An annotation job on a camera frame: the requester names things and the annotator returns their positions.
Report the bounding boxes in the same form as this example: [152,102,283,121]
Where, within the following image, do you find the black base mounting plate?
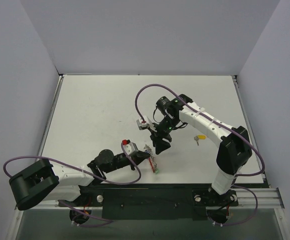
[58,183,238,225]

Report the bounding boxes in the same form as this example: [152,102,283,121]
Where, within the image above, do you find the keyring bunch with coloured tags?
[143,144,159,174]

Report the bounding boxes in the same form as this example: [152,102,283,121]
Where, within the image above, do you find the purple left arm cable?
[2,143,143,228]

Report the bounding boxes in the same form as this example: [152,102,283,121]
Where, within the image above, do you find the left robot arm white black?
[9,148,150,211]

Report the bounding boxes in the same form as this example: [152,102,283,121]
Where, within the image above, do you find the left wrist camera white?
[121,139,139,159]

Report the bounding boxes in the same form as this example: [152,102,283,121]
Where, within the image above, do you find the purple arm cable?
[2,143,143,228]
[134,83,266,228]

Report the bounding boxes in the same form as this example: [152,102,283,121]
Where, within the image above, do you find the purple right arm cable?
[134,83,266,228]

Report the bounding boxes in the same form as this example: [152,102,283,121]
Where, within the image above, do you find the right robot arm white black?
[149,94,252,207]

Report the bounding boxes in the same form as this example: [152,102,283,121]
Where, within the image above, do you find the key with yellow tag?
[194,135,207,146]

